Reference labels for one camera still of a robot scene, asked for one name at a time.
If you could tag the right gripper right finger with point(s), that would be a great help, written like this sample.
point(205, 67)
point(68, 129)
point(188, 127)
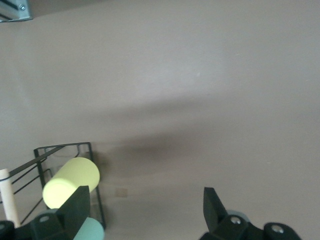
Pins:
point(217, 225)

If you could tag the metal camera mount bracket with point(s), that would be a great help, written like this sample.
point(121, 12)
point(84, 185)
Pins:
point(23, 11)

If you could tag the brown table cover sheet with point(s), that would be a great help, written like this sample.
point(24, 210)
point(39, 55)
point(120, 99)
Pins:
point(175, 75)

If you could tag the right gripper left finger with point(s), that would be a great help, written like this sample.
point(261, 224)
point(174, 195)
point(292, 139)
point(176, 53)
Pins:
point(72, 215)

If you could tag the pale green plastic cup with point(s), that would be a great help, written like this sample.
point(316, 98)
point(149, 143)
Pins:
point(93, 230)

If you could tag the yellow plastic cup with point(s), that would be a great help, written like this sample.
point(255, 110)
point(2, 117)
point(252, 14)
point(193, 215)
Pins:
point(72, 180)

